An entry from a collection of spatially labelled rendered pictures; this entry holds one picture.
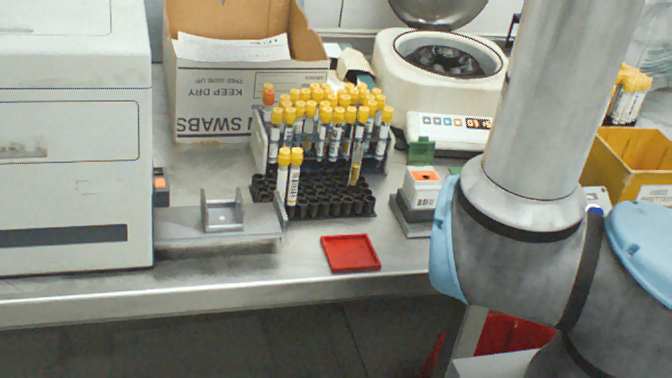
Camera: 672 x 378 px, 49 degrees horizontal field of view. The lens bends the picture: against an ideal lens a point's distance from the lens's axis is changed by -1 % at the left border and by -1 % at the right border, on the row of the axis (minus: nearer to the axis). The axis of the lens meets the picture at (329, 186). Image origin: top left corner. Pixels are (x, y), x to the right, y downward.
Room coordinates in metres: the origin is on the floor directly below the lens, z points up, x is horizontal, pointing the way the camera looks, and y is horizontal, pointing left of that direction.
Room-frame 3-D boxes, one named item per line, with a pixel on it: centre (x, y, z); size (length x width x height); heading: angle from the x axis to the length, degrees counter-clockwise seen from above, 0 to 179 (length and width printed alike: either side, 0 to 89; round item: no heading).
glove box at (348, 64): (1.19, 0.01, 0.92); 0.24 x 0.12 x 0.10; 20
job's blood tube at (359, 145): (0.91, -0.03, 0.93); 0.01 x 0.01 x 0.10; 20
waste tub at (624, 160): (1.03, -0.48, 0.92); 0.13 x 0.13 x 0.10; 17
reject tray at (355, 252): (0.78, -0.04, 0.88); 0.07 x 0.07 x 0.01; 20
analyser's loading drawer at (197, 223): (0.75, 0.15, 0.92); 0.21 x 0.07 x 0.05; 110
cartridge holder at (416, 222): (0.88, -0.13, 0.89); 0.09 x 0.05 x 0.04; 19
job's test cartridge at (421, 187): (0.88, -0.13, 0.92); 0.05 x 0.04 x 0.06; 19
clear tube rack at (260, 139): (1.00, 0.02, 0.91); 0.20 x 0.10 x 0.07; 110
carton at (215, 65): (1.15, 0.19, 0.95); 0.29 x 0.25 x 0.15; 20
